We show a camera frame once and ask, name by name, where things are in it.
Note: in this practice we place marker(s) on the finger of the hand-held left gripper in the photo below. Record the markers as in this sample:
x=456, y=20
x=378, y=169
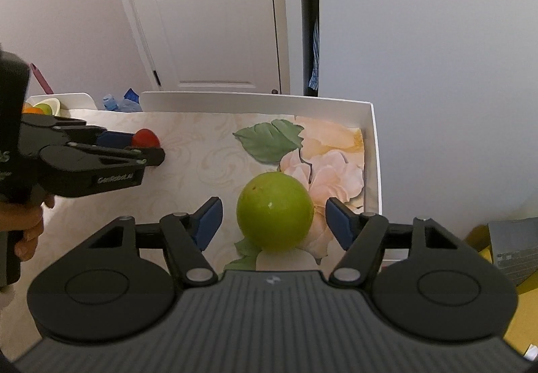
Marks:
x=105, y=158
x=113, y=139

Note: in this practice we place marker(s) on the red tomato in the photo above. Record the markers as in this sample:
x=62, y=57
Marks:
x=147, y=137

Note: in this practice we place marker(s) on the white panel door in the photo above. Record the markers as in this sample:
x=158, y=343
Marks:
x=210, y=20

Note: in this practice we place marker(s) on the large orange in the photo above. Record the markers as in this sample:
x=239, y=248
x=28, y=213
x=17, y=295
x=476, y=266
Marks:
x=29, y=108

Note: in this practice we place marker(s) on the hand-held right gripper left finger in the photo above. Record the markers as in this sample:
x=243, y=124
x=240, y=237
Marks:
x=208, y=226

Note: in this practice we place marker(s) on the white bowl with fruit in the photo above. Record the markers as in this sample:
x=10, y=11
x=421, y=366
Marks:
x=80, y=102

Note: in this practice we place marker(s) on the blue plastic bag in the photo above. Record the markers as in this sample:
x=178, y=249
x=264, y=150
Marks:
x=131, y=98

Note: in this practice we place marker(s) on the white wardrobe door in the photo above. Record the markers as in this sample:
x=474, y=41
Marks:
x=420, y=41

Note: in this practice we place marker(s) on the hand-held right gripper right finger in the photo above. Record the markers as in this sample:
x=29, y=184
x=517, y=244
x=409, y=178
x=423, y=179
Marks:
x=338, y=224

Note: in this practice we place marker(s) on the black door hinge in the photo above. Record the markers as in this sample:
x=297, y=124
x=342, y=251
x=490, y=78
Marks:
x=156, y=77

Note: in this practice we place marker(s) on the clear plastic bottle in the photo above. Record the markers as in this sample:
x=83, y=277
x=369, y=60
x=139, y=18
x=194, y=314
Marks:
x=112, y=103

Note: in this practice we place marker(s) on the cream oval dish yellow print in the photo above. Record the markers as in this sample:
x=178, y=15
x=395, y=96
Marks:
x=56, y=106

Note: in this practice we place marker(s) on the yellow box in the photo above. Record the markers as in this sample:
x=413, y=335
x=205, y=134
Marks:
x=527, y=314

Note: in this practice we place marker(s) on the blue checked garment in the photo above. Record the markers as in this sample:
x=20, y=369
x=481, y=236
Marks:
x=313, y=62

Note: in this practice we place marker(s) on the person's left hand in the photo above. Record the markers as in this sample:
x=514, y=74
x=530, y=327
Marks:
x=27, y=230

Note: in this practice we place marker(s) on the grey box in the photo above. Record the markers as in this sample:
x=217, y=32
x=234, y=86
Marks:
x=515, y=249

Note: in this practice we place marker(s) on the green apple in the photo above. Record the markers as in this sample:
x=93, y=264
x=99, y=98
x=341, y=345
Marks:
x=275, y=213
x=44, y=108

